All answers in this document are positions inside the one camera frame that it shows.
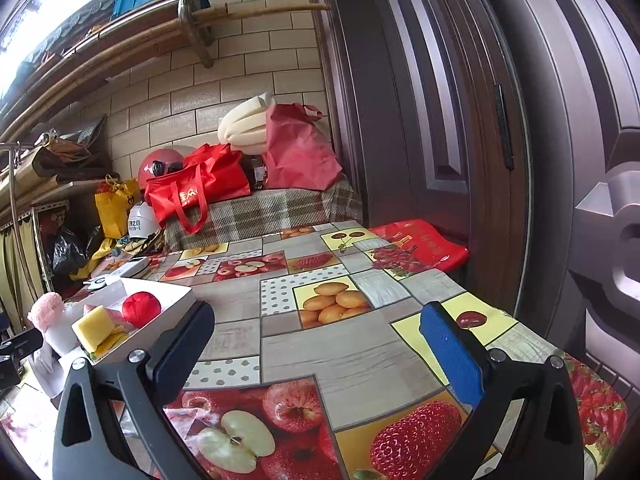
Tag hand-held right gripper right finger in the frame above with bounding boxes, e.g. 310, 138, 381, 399
419, 301, 586, 480

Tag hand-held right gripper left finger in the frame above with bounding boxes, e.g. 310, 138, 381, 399
52, 301, 216, 480

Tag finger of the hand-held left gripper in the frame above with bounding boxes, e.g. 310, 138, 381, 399
0, 330, 42, 361

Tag pink plush toy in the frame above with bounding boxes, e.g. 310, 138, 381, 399
27, 292, 65, 331

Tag red plush toy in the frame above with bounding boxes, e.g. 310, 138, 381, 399
122, 291, 162, 328

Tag white cardboard box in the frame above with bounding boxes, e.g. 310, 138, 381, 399
30, 277, 197, 401

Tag yellow green cloth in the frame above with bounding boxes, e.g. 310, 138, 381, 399
92, 325, 132, 358

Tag yellow sponge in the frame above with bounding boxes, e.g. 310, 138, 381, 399
71, 305, 115, 353

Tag yellow green curtain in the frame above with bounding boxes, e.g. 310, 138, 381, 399
0, 205, 51, 306

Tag large white power bank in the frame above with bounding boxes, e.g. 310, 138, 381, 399
107, 256, 151, 278

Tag black plastic bag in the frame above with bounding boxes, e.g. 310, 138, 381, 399
50, 227, 88, 276

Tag yellow plastic sheet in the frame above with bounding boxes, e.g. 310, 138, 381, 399
70, 237, 123, 281

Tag white helmet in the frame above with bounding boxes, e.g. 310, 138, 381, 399
126, 200, 162, 241

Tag yellow shopping bag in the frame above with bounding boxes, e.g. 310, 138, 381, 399
95, 177, 141, 238

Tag wooden boards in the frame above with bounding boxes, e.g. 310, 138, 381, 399
0, 160, 108, 201

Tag red tote bag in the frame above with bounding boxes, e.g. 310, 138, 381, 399
144, 144, 251, 235

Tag chrome clothes rack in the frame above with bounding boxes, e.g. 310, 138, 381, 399
0, 142, 36, 301

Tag plaid covered bench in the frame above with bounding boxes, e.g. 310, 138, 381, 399
164, 177, 363, 251

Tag pink helmet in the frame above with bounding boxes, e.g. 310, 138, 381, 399
137, 146, 198, 191

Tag brown paper bags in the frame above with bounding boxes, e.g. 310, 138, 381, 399
32, 115, 108, 178

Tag red plastic bag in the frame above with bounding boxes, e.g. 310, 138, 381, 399
261, 103, 343, 191

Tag white foam padding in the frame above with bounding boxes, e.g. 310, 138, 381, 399
217, 92, 278, 156

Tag black door hinge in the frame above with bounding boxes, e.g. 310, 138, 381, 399
494, 84, 516, 170

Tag purple metal door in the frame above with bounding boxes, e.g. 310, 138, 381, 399
305, 0, 501, 261
515, 0, 640, 411

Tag bamboo poles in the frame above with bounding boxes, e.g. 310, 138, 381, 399
0, 2, 332, 133

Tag stainless pipe bracket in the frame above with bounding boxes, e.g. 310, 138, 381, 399
177, 0, 216, 68

